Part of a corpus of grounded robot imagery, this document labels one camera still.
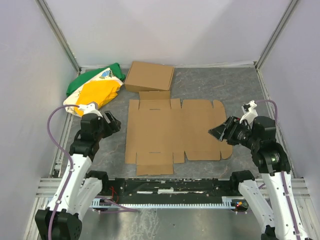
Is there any cardboard box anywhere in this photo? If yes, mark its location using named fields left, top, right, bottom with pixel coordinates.
left=124, top=91, right=233, bottom=176
left=124, top=61, right=175, bottom=93

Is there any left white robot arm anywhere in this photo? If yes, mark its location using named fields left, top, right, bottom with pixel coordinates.
left=34, top=110, right=121, bottom=240

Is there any closed folded cardboard box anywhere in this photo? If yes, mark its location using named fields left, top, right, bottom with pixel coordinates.
left=124, top=61, right=175, bottom=93

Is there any green yellow white cloth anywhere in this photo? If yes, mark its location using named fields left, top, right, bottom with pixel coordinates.
left=63, top=62, right=126, bottom=117

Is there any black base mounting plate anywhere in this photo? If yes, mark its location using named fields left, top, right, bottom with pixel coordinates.
left=108, top=178, right=239, bottom=205

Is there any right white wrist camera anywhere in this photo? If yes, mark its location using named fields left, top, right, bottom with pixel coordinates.
left=240, top=100, right=258, bottom=124

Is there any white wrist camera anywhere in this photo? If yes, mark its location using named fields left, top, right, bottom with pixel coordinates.
left=78, top=102, right=103, bottom=117
left=240, top=100, right=258, bottom=124

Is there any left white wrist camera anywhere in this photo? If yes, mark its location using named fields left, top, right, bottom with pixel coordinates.
left=78, top=102, right=103, bottom=117

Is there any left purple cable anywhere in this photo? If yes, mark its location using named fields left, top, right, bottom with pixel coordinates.
left=46, top=104, right=81, bottom=240

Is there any light blue slotted cable duct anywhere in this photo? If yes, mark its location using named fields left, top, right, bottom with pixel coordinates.
left=90, top=198, right=237, bottom=210

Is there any right aluminium frame post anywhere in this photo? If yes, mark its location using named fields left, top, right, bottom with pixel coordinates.
left=255, top=0, right=301, bottom=71

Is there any aluminium frame post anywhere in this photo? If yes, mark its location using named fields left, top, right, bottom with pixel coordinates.
left=255, top=0, right=301, bottom=71
left=35, top=0, right=81, bottom=73

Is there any aluminium front rail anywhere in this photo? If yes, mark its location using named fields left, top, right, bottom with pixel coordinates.
left=36, top=178, right=310, bottom=199

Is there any left aluminium frame post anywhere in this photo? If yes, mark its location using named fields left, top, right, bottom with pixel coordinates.
left=35, top=0, right=81, bottom=73

